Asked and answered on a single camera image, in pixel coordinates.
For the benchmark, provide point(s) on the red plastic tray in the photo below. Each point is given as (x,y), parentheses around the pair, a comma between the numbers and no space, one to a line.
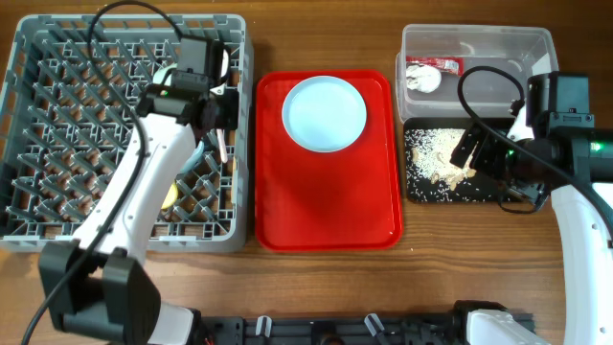
(307,201)

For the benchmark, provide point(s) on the light blue plate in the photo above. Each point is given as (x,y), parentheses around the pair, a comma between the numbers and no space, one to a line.
(324,114)

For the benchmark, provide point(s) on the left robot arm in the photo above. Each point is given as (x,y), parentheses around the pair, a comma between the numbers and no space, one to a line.
(95,284)

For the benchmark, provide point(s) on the light green bowl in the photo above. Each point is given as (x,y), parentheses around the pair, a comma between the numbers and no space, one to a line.
(163,75)

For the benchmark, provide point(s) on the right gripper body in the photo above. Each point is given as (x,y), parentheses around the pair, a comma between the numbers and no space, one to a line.
(492,157)

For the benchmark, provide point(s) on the black tray bin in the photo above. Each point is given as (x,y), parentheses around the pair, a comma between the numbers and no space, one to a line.
(482,189)

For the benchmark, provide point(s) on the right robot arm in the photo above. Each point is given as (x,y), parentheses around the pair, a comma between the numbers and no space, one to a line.
(554,152)

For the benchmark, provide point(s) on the red ketchup packet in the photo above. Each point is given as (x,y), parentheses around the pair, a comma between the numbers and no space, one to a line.
(451,65)

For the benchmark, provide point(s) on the light blue bowl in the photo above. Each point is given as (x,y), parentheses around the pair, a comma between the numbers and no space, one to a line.
(194,159)

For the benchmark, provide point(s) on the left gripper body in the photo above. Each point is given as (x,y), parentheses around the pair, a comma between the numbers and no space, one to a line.
(229,109)

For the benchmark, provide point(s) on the rice food scraps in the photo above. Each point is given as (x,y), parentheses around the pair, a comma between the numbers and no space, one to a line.
(430,175)

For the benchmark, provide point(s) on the yellow plastic cup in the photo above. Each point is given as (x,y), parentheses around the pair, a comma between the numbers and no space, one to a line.
(171,197)

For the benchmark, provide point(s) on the grey dishwasher rack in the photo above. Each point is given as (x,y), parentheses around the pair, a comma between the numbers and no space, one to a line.
(69,83)

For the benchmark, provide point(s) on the white plastic fork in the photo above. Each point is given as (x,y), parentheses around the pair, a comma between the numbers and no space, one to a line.
(220,135)

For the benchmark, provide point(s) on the clear plastic bin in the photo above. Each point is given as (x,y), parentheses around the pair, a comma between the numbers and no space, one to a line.
(520,51)

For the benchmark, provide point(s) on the white napkin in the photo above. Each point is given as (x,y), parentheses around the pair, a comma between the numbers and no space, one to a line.
(422,78)

